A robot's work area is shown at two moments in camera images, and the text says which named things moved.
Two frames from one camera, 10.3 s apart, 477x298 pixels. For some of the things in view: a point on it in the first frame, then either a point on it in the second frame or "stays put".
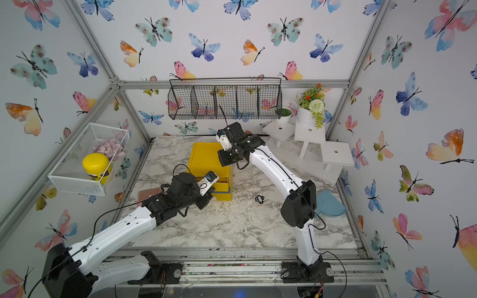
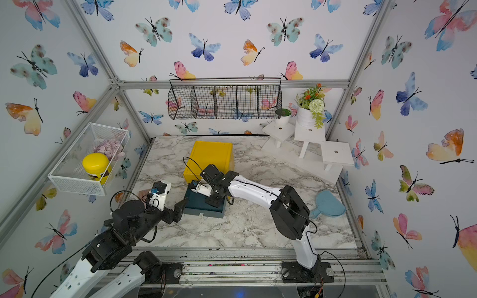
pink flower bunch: x=112 y=148 stays put
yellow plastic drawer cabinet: x=204 y=158 stays put
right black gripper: x=222 y=160 -> x=213 y=202
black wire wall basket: x=224 y=98 stays put
